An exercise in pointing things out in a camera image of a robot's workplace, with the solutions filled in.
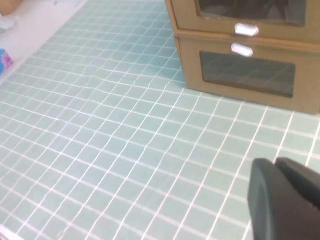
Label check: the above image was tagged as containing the blue floral tissue pack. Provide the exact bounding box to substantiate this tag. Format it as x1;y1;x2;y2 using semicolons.
0;48;15;76

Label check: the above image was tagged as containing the cardboard drawer with clear window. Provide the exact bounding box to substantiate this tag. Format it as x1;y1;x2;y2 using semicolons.
177;36;320;115
170;0;320;41

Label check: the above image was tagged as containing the white plastic drawer handle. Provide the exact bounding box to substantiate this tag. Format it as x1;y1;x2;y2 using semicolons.
230;42;254;57
234;22;260;37

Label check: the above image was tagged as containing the green checked tablecloth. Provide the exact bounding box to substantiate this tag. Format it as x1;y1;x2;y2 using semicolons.
0;0;320;240

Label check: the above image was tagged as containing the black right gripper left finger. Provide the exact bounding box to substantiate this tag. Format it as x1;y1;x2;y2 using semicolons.
247;157;320;240

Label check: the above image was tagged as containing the pinkish rounded object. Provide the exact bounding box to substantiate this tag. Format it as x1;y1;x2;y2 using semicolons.
0;0;24;16

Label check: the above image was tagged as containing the cardboard shoe box shell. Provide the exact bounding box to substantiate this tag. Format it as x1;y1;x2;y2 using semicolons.
164;0;320;43
174;29;320;116

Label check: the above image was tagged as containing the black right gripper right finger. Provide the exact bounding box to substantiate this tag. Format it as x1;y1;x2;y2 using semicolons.
275;157;320;216

